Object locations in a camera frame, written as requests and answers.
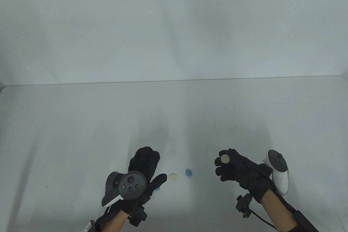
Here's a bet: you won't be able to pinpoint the person's left hand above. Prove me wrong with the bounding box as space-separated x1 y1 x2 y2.
120 147 167 214

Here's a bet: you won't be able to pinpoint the person's right hand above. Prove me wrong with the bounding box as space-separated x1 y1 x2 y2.
214 148 274 204

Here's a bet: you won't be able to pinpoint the person's right forearm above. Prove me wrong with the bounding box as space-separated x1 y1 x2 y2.
260 190 298 232

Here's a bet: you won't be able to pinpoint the person's left forearm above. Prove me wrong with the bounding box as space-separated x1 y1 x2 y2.
103 212 129 232

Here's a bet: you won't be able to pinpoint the white and grey controller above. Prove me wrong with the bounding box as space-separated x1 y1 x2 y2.
262 149 289 196
102 171 148 207

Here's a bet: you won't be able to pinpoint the black box with label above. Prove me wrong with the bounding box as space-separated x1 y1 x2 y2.
293 210 320 232
86 220 100 232

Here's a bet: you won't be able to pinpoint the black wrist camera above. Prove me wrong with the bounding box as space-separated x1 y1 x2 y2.
129 206 148 226
235 193 253 219

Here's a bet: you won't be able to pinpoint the black cable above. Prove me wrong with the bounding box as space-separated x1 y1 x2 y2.
250 208 275 227

